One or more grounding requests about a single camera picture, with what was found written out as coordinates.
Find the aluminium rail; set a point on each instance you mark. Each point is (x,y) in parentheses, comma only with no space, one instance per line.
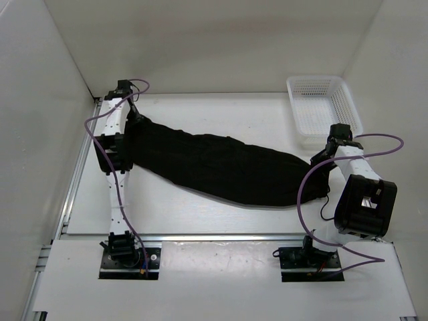
(156,238)
(67,206)

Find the aluminium front rail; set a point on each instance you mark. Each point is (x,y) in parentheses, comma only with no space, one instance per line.
(156,238)

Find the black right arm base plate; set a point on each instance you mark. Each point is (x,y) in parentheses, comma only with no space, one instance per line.
(298,265)

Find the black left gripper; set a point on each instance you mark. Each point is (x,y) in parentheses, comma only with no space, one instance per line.
(136,120)

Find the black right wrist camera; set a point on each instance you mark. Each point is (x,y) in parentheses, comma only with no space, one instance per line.
(340,131)

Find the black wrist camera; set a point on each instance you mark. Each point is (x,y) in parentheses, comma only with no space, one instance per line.
(340,131)
(124,88)

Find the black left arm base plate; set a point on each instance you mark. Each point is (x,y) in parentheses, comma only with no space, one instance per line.
(136,270)

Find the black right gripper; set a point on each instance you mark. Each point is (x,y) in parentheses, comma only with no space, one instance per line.
(317,158)

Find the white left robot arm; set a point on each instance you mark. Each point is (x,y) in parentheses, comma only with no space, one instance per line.
(123,246)

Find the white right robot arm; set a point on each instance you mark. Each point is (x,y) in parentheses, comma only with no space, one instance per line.
(364,209)

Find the aluminium left side rail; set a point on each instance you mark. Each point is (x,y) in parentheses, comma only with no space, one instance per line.
(67,206)

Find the white perforated plastic basket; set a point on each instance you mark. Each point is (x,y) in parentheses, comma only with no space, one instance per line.
(318,102)

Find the black trousers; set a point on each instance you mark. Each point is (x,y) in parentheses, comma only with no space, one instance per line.
(223,167)

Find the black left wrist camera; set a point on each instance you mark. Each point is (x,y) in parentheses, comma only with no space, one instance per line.
(124,88)

